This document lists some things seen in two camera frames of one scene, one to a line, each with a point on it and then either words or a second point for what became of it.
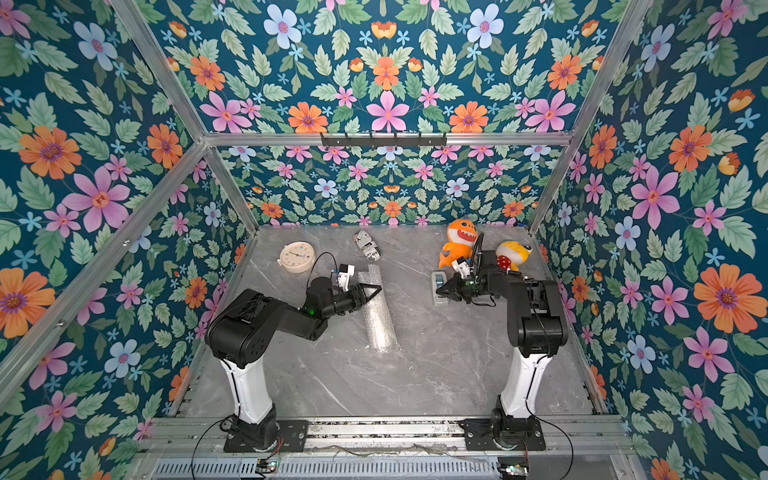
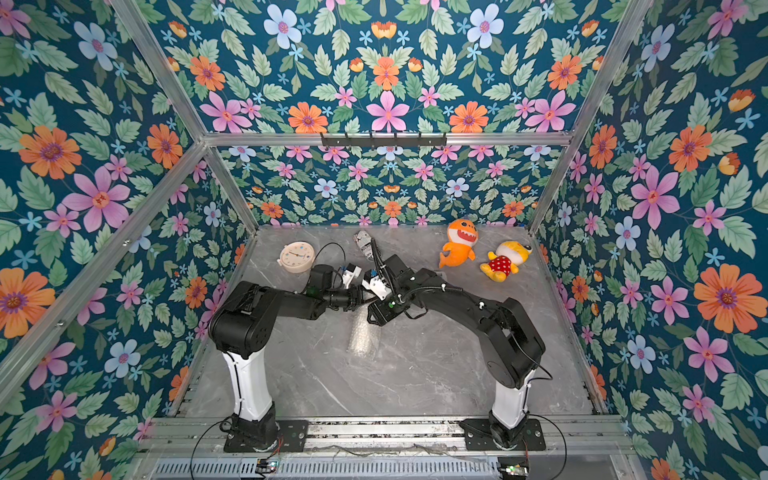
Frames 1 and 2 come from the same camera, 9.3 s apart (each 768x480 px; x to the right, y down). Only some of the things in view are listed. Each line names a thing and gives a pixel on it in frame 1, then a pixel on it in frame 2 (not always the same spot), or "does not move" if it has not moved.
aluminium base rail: [575, 448] does not move
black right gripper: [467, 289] -> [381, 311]
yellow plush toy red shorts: [510, 254] does not move
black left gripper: [356, 298] does not move
